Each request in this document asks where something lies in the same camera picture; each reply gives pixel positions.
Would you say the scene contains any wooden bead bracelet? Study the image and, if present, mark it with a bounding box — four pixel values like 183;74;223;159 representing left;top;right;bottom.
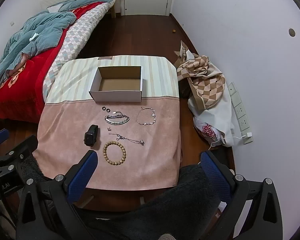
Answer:
102;141;127;165

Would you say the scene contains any thick silver chain bracelet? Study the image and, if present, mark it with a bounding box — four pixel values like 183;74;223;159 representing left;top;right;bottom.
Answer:
104;115;130;125

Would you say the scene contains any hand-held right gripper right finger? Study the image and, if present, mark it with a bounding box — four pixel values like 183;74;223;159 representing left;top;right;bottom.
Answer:
201;151;283;240

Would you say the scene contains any checkered bed sheet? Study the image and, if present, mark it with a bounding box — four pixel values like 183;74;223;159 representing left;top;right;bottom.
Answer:
43;2;115;100

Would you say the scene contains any checkered brown cloth pile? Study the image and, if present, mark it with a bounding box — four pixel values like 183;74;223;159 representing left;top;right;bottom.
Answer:
187;55;237;147

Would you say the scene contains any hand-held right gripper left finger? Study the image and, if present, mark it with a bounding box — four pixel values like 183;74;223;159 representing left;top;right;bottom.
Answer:
16;150;98;240

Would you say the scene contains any bed with red blanket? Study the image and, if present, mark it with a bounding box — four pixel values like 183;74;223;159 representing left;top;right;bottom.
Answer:
0;1;105;124

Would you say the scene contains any teal quilt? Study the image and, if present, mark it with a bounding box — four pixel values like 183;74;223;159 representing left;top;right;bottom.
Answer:
0;0;117;99

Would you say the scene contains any white cardboard box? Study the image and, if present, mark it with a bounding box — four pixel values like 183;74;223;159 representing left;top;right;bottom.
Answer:
89;66;143;103

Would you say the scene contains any dark grey fleece clothing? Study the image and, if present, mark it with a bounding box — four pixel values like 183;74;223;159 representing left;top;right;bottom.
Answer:
15;152;228;240

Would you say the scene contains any white charging cable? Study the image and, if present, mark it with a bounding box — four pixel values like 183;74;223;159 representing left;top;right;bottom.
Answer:
209;135;247;151

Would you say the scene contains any rose gold stone bracelet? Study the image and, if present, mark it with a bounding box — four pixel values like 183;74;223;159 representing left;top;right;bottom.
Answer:
135;107;157;126

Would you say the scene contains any wooden bed frame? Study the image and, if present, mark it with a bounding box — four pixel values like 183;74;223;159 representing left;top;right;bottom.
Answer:
111;0;123;18

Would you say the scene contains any white power strip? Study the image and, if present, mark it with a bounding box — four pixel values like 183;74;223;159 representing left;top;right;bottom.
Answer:
227;82;253;145

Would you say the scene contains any pink and striped table cloth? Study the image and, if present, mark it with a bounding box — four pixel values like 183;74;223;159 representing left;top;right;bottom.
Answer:
32;55;182;192

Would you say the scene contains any thin silver necklace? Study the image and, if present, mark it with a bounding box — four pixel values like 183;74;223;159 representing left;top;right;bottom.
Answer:
109;133;145;146

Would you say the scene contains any black smart watch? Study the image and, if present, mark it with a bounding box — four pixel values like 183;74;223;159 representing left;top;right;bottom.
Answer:
84;124;99;146

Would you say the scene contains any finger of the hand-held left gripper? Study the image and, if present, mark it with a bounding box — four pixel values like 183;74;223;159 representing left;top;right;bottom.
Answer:
0;135;39;173
0;129;10;146

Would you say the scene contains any red printed plastic bag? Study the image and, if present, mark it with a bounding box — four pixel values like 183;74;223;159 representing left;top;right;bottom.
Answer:
195;122;226;146

